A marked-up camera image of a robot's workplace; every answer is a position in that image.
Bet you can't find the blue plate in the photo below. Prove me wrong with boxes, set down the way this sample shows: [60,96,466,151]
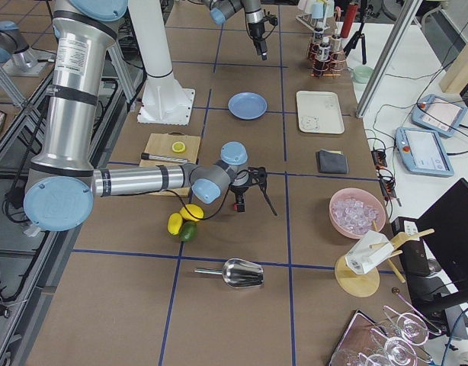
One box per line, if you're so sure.
[228,92,268,120]

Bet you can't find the yellow lemon upper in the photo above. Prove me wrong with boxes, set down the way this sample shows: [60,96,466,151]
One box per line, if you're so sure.
[179,204,204,222]

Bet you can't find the yellow lemon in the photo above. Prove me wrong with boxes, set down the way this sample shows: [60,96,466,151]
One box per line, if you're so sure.
[167,212,183,236]
[179,204,204,222]

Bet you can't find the tea bottle right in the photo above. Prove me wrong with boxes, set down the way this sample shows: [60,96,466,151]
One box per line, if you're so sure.
[313,24,324,44]

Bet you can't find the tea bottle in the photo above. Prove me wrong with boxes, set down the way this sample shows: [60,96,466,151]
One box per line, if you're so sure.
[317,37,330,62]
[330,34,341,53]
[313,24,324,44]

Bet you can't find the green lime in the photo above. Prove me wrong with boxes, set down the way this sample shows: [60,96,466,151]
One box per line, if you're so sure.
[178,221,197,242]

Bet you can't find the tea bottle left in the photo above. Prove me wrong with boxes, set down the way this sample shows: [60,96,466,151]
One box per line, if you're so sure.
[317,37,330,62]

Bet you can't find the yellow lemon lower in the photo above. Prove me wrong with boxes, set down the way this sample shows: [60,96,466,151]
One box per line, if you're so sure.
[167,212,183,236]

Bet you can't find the steel ice scoop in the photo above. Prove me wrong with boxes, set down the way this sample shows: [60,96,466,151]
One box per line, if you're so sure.
[194,258,264,288]

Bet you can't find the tea bottle front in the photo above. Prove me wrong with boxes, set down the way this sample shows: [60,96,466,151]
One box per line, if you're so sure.
[330,34,341,53]

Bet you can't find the lemon half slice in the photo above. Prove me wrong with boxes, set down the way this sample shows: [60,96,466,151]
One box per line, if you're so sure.
[171,141,187,154]

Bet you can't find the bamboo cutting board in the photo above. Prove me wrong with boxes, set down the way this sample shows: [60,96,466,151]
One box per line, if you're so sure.
[139,133,201,197]

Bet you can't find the cream bear tray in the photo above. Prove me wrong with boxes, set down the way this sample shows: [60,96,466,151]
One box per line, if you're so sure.
[296,91,345,134]

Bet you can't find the red cylinder bottle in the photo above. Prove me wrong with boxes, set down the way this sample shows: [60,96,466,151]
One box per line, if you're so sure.
[340,2,359,38]

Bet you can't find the grey yellow cloth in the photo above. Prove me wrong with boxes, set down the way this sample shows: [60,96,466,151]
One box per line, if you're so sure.
[316,149,348,174]

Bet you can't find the green cup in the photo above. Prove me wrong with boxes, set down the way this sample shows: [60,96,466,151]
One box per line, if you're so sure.
[352,65,373,84]

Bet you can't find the steel muddler black tip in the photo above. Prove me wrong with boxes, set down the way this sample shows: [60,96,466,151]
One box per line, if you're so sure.
[140,152,188,163]

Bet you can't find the black tripod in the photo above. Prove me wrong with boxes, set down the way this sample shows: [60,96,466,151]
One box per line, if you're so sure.
[343,0,369,65]

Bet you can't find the pink bowl of ice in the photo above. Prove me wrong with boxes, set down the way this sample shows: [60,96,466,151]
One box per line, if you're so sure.
[329,188,386,239]

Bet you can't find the white paper cup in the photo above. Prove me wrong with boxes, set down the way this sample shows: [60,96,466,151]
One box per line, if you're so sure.
[345,230,394,275]

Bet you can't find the wooden cup stand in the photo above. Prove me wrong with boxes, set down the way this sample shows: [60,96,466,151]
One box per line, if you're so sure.
[335,229,434,297]

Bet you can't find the small circuit board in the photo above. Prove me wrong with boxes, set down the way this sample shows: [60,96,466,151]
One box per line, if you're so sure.
[371,149,387,168]

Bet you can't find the far teach pendant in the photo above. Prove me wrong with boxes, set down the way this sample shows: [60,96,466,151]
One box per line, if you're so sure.
[412,94,468,137]

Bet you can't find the teach pendant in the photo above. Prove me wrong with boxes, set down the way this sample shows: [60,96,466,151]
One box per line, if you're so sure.
[412,94,468,137]
[395,127,454,177]

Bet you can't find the near teach pendant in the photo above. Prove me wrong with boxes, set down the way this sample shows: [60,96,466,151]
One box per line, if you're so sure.
[395,127,454,177]

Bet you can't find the glass rack tray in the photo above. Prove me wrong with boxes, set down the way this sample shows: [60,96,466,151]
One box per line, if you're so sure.
[328,305,442,366]

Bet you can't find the black monitor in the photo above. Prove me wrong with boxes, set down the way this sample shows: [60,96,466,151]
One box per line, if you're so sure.
[402,178,468,315]

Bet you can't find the copper wire bottle rack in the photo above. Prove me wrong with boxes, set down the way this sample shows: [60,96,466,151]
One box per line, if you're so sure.
[307,36,348,77]

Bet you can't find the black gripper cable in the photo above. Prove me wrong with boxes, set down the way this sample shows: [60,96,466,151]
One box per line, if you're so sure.
[168,178,279,222]

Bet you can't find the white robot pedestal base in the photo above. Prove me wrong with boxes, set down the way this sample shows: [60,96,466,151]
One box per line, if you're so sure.
[128,0,195,126]

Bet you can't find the aluminium frame post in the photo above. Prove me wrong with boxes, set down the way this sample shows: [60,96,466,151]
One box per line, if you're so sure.
[355,0,422,118]

